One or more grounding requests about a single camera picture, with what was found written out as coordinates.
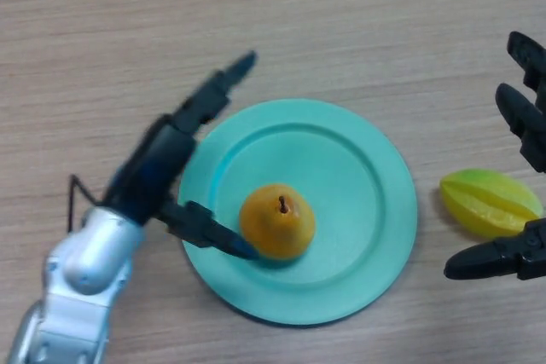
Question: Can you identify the green round plate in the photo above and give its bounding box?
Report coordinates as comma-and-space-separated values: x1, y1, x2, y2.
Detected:
177, 98, 418, 326

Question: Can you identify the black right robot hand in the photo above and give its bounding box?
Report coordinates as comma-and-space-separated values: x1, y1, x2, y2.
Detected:
443, 31, 546, 282

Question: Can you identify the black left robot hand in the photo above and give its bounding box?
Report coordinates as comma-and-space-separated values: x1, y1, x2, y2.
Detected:
103, 50, 262, 261

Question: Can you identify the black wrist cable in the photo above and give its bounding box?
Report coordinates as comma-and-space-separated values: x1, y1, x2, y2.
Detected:
67, 174, 106, 233

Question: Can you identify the yellow pear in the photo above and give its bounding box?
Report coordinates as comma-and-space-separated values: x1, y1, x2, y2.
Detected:
239, 183, 317, 261

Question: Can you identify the yellow-green starfruit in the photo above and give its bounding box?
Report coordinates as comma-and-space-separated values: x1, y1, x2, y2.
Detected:
439, 168, 545, 240

